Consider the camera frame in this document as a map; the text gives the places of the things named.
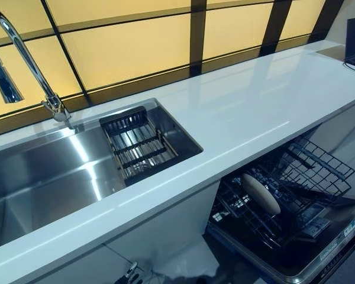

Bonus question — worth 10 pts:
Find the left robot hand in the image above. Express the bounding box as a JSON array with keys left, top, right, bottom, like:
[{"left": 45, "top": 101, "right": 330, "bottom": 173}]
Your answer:
[{"left": 116, "top": 260, "right": 141, "bottom": 284}]

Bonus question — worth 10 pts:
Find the white ceramic plate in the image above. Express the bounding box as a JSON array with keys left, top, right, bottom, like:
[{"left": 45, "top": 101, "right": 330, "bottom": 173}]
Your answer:
[{"left": 240, "top": 172, "right": 282, "bottom": 215}]

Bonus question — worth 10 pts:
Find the dishwasher door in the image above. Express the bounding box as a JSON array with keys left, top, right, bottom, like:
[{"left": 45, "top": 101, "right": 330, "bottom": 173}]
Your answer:
[{"left": 205, "top": 194, "right": 355, "bottom": 284}]

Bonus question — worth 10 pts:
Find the black dish drying rack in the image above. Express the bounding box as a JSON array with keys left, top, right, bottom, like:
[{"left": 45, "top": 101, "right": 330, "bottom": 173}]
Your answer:
[{"left": 99, "top": 105, "right": 180, "bottom": 188}]

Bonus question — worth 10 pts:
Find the stainless steel sink basin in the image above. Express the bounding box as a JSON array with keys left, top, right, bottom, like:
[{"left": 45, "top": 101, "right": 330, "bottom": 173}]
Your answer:
[{"left": 0, "top": 97, "right": 205, "bottom": 253}]

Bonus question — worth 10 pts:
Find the chrome gooseneck kitchen faucet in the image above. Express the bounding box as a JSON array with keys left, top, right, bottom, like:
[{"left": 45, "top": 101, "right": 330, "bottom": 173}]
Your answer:
[{"left": 0, "top": 5, "right": 75, "bottom": 131}]

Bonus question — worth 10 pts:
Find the white cabinet panel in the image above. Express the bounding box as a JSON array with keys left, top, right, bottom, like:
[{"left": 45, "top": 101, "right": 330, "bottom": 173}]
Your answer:
[{"left": 309, "top": 99, "right": 355, "bottom": 155}]

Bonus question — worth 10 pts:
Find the black wire dishwasher rack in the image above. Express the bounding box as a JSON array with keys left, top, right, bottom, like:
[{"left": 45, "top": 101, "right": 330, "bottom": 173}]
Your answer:
[{"left": 211, "top": 135, "right": 355, "bottom": 253}]

